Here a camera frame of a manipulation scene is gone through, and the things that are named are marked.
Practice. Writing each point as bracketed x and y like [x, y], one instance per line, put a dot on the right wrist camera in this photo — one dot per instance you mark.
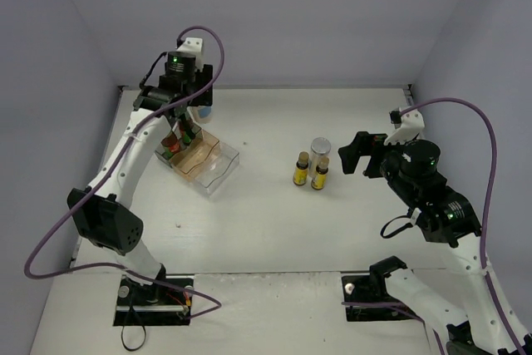
[407, 126]

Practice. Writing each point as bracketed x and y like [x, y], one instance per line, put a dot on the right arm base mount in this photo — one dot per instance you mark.
[369, 305]

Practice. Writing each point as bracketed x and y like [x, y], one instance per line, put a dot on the clear plastic bin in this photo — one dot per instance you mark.
[211, 173]

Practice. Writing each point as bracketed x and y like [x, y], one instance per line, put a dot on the small yellow bottle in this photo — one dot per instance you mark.
[320, 173]
[301, 169]

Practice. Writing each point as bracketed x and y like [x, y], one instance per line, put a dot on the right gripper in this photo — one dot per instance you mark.
[371, 155]

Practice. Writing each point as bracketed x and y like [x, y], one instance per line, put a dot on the silver-lid shaker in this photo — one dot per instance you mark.
[320, 147]
[201, 114]

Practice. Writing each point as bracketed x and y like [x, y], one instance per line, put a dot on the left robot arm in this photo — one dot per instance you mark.
[102, 211]

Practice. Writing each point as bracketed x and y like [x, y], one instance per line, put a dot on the amber plastic bin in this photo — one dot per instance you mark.
[192, 161]

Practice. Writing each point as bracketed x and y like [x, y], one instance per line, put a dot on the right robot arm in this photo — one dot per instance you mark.
[484, 322]

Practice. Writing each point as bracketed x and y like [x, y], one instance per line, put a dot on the grey plastic bin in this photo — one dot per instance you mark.
[164, 155]

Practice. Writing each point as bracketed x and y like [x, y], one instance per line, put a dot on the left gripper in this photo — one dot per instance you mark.
[181, 111]

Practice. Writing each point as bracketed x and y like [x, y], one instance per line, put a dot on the red sauce bottle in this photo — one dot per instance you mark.
[171, 144]
[186, 130]

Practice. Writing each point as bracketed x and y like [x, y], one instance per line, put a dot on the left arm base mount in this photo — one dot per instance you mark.
[151, 305]

